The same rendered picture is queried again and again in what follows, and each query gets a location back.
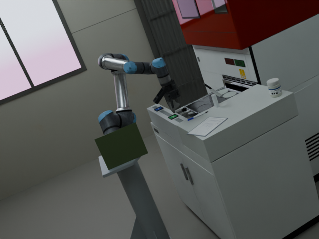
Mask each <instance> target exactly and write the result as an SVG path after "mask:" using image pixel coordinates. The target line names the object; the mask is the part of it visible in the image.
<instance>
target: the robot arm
mask: <svg viewBox="0 0 319 239"><path fill-rule="evenodd" d="M98 64H99V66H100V67H101V68H102V69H105V70H111V74H112V75H113V76H114V84H115V93H116V101H117V110H116V113H113V111H112V110H107V111H105V112H103V113H102V114H101V115H100V116H99V117H98V121H99V124H100V126H101V129H102V131H103V134H104V135H106V134H109V133H111V132H113V131H116V130H118V129H121V128H123V127H126V126H128V125H130V124H133V123H135V122H136V115H135V113H133V112H132V109H131V108H130V107H129V98H128V90H127V82H126V74H156V75H157V78H158V80H159V83H160V85H161V86H162V88H161V90H160V91H159V93H158V94H157V95H156V97H155V98H154V100H153V102H154V103H156V104H158V103H159V102H160V100H161V99H162V97H163V96H164V98H165V100H166V102H167V104H168V106H169V108H170V110H171V111H172V112H173V113H175V109H176V108H177V107H178V106H179V105H180V104H179V103H177V102H175V100H173V99H175V98H178V97H180V94H179V91H178V89H177V87H176V85H175V82H174V80H172V79H171V78H170V75H169V73H168V70H167V67H166V63H165V62H164V59H163V58H157V59H154V60H153V61H152V62H151V63H149V62H133V61H130V60H129V58H128V57H127V56H126V55H124V54H111V53H105V54H102V55H101V56H100V57H99V59H98Z"/></svg>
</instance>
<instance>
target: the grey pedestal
mask: <svg viewBox="0 0 319 239"><path fill-rule="evenodd" d="M139 159H140V157H138V158H136V159H134V160H131V161H129V162H127V163H124V164H122V165H119V166H117V167H115V168H112V169H110V170H108V168H107V166H106V164H105V162H104V159H103V157H102V156H99V161H100V166H101V171H102V175H103V178H105V177H107V176H110V175H112V174H114V173H117V175H118V177H119V179H120V181H121V183H122V185H123V188H124V190H125V192H126V194H127V196H128V199H129V201H130V203H131V205H132V208H133V210H134V212H135V214H136V218H135V222H134V226H133V229H132V232H131V237H130V239H172V238H171V237H170V236H169V235H168V232H167V230H166V228H165V225H164V223H163V220H162V218H161V216H160V213H159V211H158V208H157V206H156V204H155V202H154V200H153V197H152V195H151V192H150V190H149V188H148V185H147V183H146V180H145V178H144V176H143V173H142V171H141V169H140V166H139V164H138V160H139Z"/></svg>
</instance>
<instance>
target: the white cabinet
mask: <svg viewBox="0 0 319 239"><path fill-rule="evenodd" d="M151 126H152V129H153V131H154V134H155V136H156V139H157V141H158V144H159V147H160V149H161V151H162V154H163V156H164V159H165V161H166V164H167V166H168V169H169V172H170V174H171V177H172V179H173V182H174V185H175V187H176V190H177V192H178V194H179V197H180V199H181V200H182V201H183V202H184V203H185V204H186V205H187V206H188V207H189V208H190V209H191V210H192V211H193V212H194V213H195V214H196V215H197V216H198V217H199V218H200V219H201V220H202V221H203V222H204V223H205V224H206V225H207V226H208V227H209V228H210V229H211V230H212V231H213V232H214V233H215V234H216V235H217V236H218V237H219V238H220V239H293V238H295V237H296V236H298V235H299V234H301V233H302V232H304V231H305V230H307V229H308V228H310V227H311V226H313V225H315V224H316V223H318V222H319V198H318V194H317V190H316V186H315V182H314V177H313V173H312V169H311V165H310V160H309V155H308V152H307V147H306V143H305V139H304V135H303V131H302V127H301V122H300V117H299V115H297V116H295V117H293V118H291V119H289V120H288V121H286V122H284V123H282V124H280V125H278V126H276V127H275V128H273V129H271V130H269V131H267V132H266V133H264V134H262V135H260V136H258V137H257V138H255V139H253V140H251V141H249V142H247V143H246V144H244V145H242V146H240V147H238V148H237V149H235V150H233V151H231V152H229V153H228V154H226V155H224V156H222V157H220V158H218V159H217V160H215V161H213V162H211V163H210V162H208V161H207V160H205V159H204V158H203V157H201V156H200V155H198V154H197V153H195V152H194V151H192V150H191V149H189V148H188V147H186V146H184V145H182V144H181V143H179V142H178V141H176V140H175V139H173V138H172V137H170V136H169V135H167V134H166V133H164V132H163V131H161V130H160V129H158V128H157V127H155V126H154V125H152V124H151Z"/></svg>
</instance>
